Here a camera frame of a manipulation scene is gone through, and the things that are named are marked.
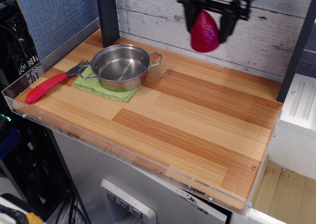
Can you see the black left support post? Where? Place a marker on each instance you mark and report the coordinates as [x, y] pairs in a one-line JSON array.
[[109, 23]]

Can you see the green folded cloth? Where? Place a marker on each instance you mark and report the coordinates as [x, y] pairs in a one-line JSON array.
[[95, 87]]

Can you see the black right support post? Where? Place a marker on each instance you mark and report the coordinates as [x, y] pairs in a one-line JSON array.
[[298, 51]]

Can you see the red handled metal fork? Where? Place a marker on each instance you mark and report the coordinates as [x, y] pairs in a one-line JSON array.
[[40, 90]]

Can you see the black support post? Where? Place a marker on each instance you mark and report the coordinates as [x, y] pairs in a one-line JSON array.
[[109, 23], [298, 51]]

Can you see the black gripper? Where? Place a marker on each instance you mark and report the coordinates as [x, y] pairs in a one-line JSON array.
[[231, 11]]

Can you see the clear acrylic table guard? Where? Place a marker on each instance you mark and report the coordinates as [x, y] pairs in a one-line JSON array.
[[202, 127]]

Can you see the black plastic crate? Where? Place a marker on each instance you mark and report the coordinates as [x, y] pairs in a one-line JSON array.
[[20, 44]]

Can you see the small stainless steel pot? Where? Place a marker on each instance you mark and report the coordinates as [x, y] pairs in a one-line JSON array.
[[122, 67]]

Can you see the silver toy fridge front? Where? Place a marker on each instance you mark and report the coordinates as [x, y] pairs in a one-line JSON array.
[[88, 167]]

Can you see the white side counter unit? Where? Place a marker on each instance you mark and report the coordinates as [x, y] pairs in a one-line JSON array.
[[293, 143]]

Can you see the blue fabric panel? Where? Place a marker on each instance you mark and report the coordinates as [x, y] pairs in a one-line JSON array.
[[51, 23]]

